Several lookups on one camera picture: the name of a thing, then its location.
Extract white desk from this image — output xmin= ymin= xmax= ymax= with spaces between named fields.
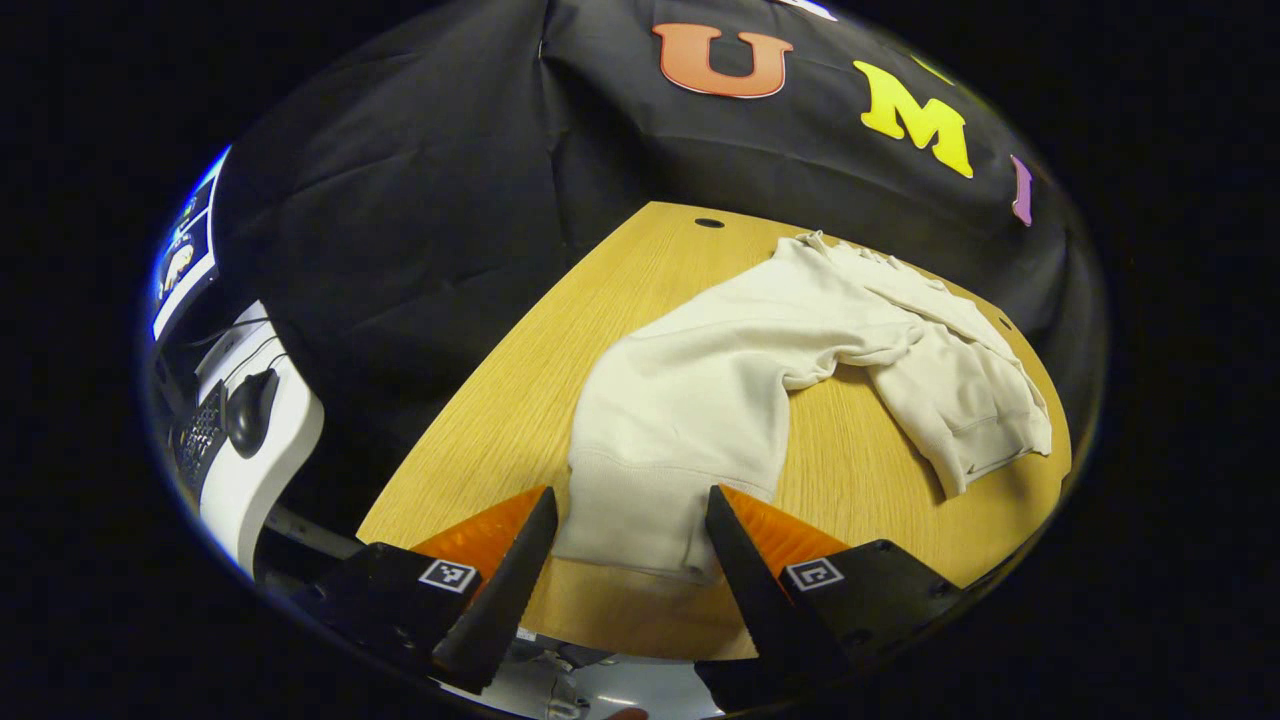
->
xmin=193 ymin=300 xmax=327 ymax=579

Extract computer monitor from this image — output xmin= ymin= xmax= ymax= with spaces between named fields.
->
xmin=148 ymin=147 xmax=233 ymax=343

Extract black keyboard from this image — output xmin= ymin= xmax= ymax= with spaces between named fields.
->
xmin=168 ymin=380 xmax=230 ymax=503

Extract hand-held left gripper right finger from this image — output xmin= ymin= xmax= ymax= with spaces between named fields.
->
xmin=693 ymin=485 xmax=969 ymax=713

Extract black backdrop cloth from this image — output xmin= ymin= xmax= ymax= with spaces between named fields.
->
xmin=200 ymin=0 xmax=1106 ymax=531

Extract black computer mouse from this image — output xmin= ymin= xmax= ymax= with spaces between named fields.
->
xmin=226 ymin=367 xmax=282 ymax=460

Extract cream sweatshirt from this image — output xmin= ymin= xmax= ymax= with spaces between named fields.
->
xmin=553 ymin=231 xmax=1053 ymax=586

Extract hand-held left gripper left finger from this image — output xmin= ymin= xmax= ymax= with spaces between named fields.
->
xmin=290 ymin=486 xmax=559 ymax=695

